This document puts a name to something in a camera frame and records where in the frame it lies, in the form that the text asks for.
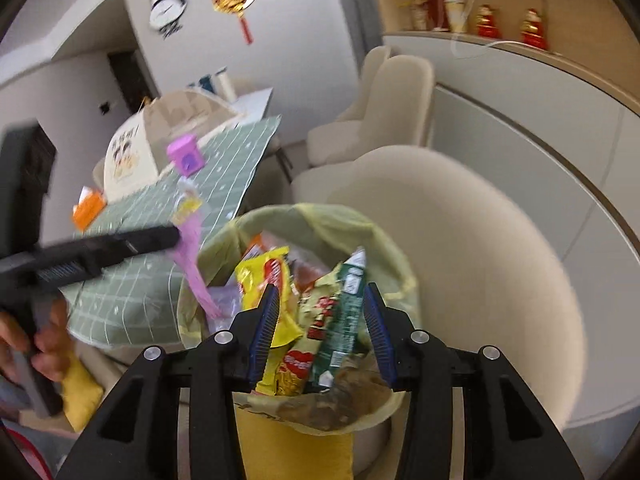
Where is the person's left hand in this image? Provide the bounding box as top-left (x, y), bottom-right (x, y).
top-left (0, 300), bottom-right (76, 386)

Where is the panda wall clock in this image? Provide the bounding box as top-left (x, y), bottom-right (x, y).
top-left (150, 0), bottom-right (189, 38)

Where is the white thermos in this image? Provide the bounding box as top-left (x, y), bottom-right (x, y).
top-left (215, 67), bottom-right (237, 102)

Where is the lilac snack wrapper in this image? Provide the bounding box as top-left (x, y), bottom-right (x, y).
top-left (170, 207), bottom-right (224, 319)
top-left (207, 285), bottom-right (242, 322)

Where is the yellow snack packet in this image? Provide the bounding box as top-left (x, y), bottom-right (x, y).
top-left (235, 246), bottom-right (304, 397)

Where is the dark red gift bag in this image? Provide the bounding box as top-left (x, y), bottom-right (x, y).
top-left (412, 0), bottom-right (449, 32)

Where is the dark door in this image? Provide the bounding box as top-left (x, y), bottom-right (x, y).
top-left (107, 50), bottom-right (159, 112)

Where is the bin with yellow bag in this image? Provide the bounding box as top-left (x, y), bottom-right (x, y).
top-left (177, 202), bottom-right (421, 436)

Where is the green white snack packet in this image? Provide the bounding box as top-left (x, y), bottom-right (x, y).
top-left (307, 247), bottom-right (369, 387)

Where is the white cable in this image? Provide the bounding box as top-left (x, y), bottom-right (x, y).
top-left (450, 0), bottom-right (531, 59)

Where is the orange tissue box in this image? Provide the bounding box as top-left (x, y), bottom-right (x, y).
top-left (72, 186), bottom-right (107, 232)

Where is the red gold figurine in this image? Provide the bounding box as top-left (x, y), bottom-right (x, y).
top-left (472, 5), bottom-right (503, 39)
top-left (520, 8), bottom-right (549, 52)

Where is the purple toy bin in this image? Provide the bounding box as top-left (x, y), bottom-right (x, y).
top-left (166, 135), bottom-right (205, 177)

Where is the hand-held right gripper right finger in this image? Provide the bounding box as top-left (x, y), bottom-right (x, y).
top-left (362, 284), bottom-right (585, 480)

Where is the yellow cushion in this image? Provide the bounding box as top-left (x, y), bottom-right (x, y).
top-left (234, 400), bottom-right (357, 480)
top-left (62, 355), bottom-right (107, 432)

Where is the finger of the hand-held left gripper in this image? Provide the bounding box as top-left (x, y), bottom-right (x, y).
top-left (35, 225), bottom-right (181, 286)

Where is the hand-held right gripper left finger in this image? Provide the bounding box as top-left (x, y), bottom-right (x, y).
top-left (56, 284), bottom-right (281, 480)

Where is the mesh food cover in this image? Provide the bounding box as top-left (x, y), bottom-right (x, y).
top-left (92, 89), bottom-right (239, 203)

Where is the white yellow cup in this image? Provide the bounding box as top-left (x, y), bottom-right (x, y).
top-left (444, 0), bottom-right (469, 34)

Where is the brown crumpled paper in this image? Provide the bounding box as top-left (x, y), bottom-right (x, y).
top-left (277, 365), bottom-right (397, 432)

